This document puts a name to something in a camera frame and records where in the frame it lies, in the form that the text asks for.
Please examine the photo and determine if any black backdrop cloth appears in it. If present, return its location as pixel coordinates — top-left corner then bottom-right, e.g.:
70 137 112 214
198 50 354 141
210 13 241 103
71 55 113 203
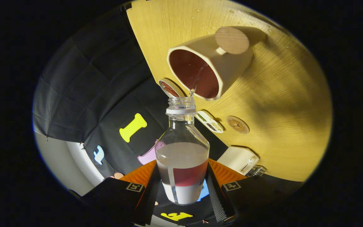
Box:
33 6 305 226

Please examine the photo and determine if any clear bottle with red label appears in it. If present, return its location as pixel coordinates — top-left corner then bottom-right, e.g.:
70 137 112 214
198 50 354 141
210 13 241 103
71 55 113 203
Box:
155 96 210 206

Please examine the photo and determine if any beige cup with wooden handle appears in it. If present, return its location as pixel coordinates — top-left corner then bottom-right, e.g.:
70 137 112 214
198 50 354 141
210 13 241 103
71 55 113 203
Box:
167 26 267 101

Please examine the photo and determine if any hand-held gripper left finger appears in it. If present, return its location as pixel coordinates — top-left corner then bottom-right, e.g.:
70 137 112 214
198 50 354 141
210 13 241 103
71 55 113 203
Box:
82 160 162 226

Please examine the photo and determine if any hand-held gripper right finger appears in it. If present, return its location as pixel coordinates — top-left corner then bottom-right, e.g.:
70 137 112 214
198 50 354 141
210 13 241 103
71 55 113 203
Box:
205 159 291 225

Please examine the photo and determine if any white plate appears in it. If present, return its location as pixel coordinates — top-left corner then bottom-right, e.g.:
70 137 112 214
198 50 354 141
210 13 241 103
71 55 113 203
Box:
158 79 185 98

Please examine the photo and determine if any wooden table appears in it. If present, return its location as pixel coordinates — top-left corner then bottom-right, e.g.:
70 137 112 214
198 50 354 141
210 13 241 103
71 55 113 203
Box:
126 0 332 182

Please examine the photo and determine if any red meat slice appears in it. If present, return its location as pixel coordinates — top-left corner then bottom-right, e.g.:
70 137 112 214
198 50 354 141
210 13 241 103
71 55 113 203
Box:
161 81 180 97

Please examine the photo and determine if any wire mesh basket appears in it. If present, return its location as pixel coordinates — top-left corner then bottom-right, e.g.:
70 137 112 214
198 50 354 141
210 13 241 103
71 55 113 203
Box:
246 165 266 177

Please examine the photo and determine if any white divided dish of grains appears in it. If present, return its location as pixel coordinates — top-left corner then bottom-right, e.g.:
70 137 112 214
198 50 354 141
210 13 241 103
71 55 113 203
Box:
195 110 224 133

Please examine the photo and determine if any round cork coaster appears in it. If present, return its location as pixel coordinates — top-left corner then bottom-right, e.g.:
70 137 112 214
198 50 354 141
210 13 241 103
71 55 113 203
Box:
226 116 250 134

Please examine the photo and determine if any white toaster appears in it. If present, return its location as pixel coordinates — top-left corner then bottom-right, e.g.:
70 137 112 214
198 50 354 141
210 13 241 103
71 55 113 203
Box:
217 146 260 176

